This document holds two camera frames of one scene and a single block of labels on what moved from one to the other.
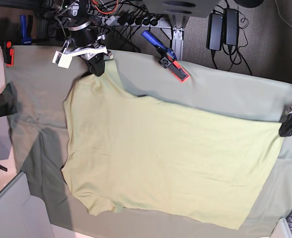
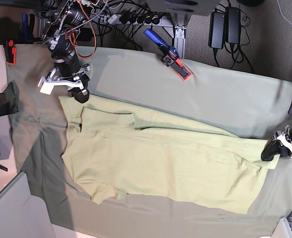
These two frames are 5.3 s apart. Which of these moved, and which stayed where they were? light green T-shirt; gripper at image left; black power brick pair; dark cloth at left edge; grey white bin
Moved: light green T-shirt; gripper at image left
Stayed: dark cloth at left edge; black power brick pair; grey white bin
